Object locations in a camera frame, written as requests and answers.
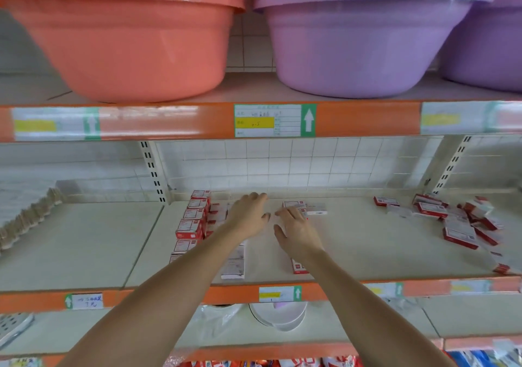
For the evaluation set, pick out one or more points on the person's right hand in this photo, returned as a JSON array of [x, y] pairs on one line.
[[298, 234]]

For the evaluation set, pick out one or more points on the person's left hand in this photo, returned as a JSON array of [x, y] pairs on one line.
[[245, 217]]

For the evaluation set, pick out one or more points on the pile of red white boxes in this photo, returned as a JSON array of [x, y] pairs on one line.
[[457, 224]]

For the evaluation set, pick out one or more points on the white shelf with orange edges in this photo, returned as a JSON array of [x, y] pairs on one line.
[[73, 244]]

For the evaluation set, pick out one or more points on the person's left forearm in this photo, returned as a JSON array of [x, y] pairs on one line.
[[155, 314]]

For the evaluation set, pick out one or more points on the person's right forearm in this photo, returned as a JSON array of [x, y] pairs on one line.
[[375, 314]]

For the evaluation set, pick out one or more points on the white perforated shelf upright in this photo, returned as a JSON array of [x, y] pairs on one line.
[[153, 171], [451, 165]]

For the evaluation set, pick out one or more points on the small price label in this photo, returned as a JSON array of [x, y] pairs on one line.
[[84, 301], [471, 286], [385, 290], [280, 293]]

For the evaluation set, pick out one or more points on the large label with green arrow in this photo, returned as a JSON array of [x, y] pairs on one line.
[[57, 123], [275, 121], [459, 118]]

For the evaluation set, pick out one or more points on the clear plastic bag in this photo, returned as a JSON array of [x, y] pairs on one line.
[[218, 318]]

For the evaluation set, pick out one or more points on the pile of small colourful packets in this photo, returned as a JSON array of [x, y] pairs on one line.
[[269, 362]]

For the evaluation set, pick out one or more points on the purple plastic basin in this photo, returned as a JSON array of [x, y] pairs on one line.
[[489, 49], [367, 45]]

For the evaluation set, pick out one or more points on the orange plastic basin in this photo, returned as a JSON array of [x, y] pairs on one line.
[[122, 45]]

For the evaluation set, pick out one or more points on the row of beige bundles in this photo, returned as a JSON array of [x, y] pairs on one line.
[[28, 216]]

